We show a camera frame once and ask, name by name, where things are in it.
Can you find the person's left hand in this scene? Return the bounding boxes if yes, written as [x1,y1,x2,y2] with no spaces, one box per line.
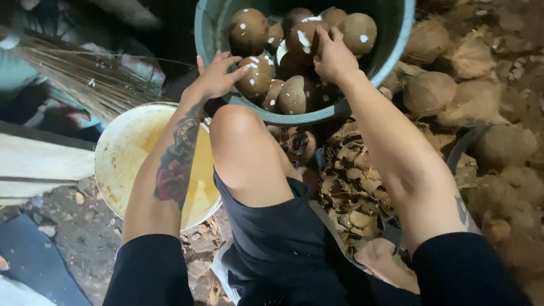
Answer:
[184,50,251,103]

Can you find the person's right hand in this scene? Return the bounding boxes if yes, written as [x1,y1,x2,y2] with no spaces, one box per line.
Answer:
[312,26,362,86]

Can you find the peeled coconut with white gashes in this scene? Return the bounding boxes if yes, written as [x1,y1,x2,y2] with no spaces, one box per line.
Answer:
[286,19,324,56]

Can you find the heap of peeled brown coconuts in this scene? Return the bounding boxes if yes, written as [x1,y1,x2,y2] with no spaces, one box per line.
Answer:
[229,6,379,115]

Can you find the dark empty coconut shell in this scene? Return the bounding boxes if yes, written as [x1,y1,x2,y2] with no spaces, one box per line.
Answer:
[282,127,318,165]

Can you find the green plastic tub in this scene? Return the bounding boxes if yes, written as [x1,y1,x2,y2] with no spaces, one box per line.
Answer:
[194,0,417,127]

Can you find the person's bare leg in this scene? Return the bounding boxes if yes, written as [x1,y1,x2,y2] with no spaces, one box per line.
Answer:
[208,104,320,209]

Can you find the pile of coconut shell scraps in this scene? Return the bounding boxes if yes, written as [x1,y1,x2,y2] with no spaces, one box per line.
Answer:
[316,121,404,256]

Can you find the pile of husked pale coconuts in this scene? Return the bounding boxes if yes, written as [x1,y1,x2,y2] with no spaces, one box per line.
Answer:
[378,0,544,306]

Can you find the black basin rim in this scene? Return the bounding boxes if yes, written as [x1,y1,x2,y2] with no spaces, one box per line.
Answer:
[446,124,494,176]

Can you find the person's dark shorts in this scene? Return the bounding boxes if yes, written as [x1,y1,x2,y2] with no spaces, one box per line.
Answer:
[212,169,383,306]

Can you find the white bucket with yellow liquid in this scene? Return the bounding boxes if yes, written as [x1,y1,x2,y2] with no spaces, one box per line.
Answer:
[94,102,222,232]

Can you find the person's bare foot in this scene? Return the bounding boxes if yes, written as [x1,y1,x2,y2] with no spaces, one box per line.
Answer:
[355,237,421,295]

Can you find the stick broom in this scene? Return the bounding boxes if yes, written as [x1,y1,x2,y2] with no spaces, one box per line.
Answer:
[0,25,198,125]

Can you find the white plastic bag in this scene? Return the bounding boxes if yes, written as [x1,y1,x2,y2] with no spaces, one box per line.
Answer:
[211,241,241,304]

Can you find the person's black long-sleeve shirt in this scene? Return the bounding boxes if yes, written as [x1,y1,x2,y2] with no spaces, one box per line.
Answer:
[102,231,534,306]

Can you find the pale wooden planks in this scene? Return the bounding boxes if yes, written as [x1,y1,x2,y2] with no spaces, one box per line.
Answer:
[0,132,97,205]

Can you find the dark blue mat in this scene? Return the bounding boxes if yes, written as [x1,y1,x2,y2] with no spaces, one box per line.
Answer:
[0,214,92,306]

